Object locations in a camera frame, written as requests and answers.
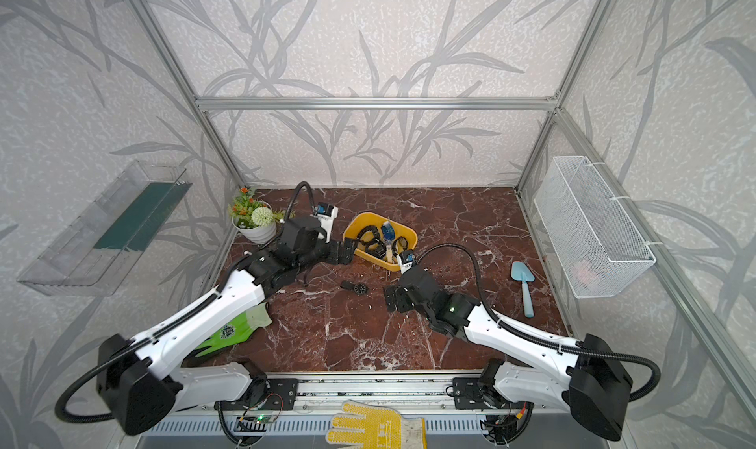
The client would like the black sport watch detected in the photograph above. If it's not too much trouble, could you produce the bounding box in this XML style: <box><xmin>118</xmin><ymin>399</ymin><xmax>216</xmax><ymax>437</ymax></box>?
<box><xmin>365</xmin><ymin>242</ymin><xmax>387</xmax><ymax>260</ymax></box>

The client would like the black analog watch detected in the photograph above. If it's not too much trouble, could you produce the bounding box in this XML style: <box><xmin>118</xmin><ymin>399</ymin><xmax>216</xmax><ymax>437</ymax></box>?
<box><xmin>341</xmin><ymin>280</ymin><xmax>369</xmax><ymax>296</ymax></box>

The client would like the blue transparent watch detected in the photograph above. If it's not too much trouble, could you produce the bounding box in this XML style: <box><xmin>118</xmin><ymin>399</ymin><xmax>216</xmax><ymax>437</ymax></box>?
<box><xmin>381</xmin><ymin>221</ymin><xmax>396</xmax><ymax>246</ymax></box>

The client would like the black chunky digital watch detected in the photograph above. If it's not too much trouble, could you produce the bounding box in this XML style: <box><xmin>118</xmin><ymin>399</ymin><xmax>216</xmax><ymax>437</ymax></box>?
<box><xmin>358</xmin><ymin>225</ymin><xmax>383</xmax><ymax>250</ymax></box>

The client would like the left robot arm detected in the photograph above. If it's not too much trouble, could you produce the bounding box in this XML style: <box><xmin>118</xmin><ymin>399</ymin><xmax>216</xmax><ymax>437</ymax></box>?
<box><xmin>96</xmin><ymin>217</ymin><xmax>358</xmax><ymax>435</ymax></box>

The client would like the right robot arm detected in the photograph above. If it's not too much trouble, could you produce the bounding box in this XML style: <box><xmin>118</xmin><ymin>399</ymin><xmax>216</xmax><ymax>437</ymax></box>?
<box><xmin>384</xmin><ymin>266</ymin><xmax>633</xmax><ymax>441</ymax></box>

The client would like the yellow plastic storage box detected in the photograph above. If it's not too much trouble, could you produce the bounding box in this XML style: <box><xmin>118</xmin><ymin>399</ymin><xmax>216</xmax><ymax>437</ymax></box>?
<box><xmin>343</xmin><ymin>212</ymin><xmax>419</xmax><ymax>272</ymax></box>

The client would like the potted artificial plant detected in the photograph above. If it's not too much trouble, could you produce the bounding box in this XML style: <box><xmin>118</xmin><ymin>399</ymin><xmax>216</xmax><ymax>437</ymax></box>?
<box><xmin>228</xmin><ymin>187</ymin><xmax>285</xmax><ymax>246</ymax></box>

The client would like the light blue spatula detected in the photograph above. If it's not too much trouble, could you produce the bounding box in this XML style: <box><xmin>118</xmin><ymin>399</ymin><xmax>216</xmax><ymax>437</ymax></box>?
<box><xmin>511</xmin><ymin>261</ymin><xmax>535</xmax><ymax>318</ymax></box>

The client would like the green work glove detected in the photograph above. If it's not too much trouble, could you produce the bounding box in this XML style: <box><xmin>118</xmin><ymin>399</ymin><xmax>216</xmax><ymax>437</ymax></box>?
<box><xmin>190</xmin><ymin>303</ymin><xmax>272</xmax><ymax>358</ymax></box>

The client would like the yellow knitted glove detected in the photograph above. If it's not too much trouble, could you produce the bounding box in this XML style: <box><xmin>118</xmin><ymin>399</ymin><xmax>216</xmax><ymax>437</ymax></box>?
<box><xmin>326</xmin><ymin>401</ymin><xmax>427</xmax><ymax>449</ymax></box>

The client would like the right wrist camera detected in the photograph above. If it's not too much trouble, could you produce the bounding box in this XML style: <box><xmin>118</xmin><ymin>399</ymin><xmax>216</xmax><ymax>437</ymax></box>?
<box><xmin>397</xmin><ymin>249</ymin><xmax>415</xmax><ymax>274</ymax></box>

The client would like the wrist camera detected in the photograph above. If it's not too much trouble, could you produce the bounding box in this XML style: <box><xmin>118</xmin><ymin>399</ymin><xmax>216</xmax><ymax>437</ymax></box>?
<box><xmin>397</xmin><ymin>249</ymin><xmax>415</xmax><ymax>274</ymax></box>
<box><xmin>314</xmin><ymin>202</ymin><xmax>339</xmax><ymax>242</ymax></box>

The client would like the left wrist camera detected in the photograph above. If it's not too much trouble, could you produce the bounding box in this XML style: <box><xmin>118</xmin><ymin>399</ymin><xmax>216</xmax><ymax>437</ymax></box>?
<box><xmin>314</xmin><ymin>202</ymin><xmax>339</xmax><ymax>242</ymax></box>

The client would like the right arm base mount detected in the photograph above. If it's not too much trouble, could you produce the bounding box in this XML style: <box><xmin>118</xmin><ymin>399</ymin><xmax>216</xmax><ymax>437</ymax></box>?
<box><xmin>451</xmin><ymin>377</ymin><xmax>531</xmax><ymax>412</ymax></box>

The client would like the right black corrugated cable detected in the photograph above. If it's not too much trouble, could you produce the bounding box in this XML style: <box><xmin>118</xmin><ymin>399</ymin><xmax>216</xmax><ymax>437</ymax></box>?
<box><xmin>412</xmin><ymin>242</ymin><xmax>662</xmax><ymax>403</ymax></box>

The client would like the black corrugated cable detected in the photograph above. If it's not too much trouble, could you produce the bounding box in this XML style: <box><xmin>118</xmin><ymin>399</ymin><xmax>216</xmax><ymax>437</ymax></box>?
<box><xmin>412</xmin><ymin>242</ymin><xmax>662</xmax><ymax>403</ymax></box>
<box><xmin>54</xmin><ymin>180</ymin><xmax>320</xmax><ymax>425</ymax></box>

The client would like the aluminium front rail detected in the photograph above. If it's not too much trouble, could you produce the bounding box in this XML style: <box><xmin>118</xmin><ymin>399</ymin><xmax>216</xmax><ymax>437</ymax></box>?
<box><xmin>120</xmin><ymin>373</ymin><xmax>610</xmax><ymax>418</ymax></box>

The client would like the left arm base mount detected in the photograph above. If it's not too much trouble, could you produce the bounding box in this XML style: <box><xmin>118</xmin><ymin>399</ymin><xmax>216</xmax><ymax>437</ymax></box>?
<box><xmin>215</xmin><ymin>378</ymin><xmax>299</xmax><ymax>412</ymax></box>

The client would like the white wire mesh basket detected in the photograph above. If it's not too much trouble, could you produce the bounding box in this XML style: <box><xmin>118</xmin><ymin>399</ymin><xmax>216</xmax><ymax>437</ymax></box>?
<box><xmin>535</xmin><ymin>156</ymin><xmax>657</xmax><ymax>299</ymax></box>

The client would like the clear acrylic wall shelf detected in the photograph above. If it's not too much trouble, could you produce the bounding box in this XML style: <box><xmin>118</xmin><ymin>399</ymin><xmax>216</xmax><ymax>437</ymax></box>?
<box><xmin>18</xmin><ymin>161</ymin><xmax>192</xmax><ymax>297</ymax></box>

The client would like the aluminium cage frame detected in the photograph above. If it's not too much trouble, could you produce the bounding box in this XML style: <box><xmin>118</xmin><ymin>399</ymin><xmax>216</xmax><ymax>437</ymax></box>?
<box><xmin>123</xmin><ymin>0</ymin><xmax>755</xmax><ymax>418</ymax></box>

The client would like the left black corrugated cable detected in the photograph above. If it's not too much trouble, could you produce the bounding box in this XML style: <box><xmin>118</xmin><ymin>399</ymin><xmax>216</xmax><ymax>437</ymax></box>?
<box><xmin>54</xmin><ymin>180</ymin><xmax>320</xmax><ymax>425</ymax></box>

